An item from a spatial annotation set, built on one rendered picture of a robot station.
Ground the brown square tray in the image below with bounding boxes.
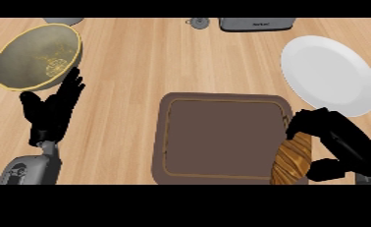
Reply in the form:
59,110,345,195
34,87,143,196
150,91,311,186

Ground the grey rounded object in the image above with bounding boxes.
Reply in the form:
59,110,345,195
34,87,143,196
43,18,86,27

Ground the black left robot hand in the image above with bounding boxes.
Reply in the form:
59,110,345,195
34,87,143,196
19,67,87,148

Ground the small grey round knob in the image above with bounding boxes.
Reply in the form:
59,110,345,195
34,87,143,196
184,18,212,30

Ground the grey bowl with yellow rim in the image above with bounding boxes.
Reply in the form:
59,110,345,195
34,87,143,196
0,23,84,92

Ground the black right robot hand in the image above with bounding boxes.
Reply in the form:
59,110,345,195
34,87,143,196
284,106,371,183

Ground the dark grey rectangular appliance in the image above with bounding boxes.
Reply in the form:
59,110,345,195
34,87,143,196
218,18,298,33

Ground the white round plate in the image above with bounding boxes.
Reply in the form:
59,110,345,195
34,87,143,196
280,34,371,118

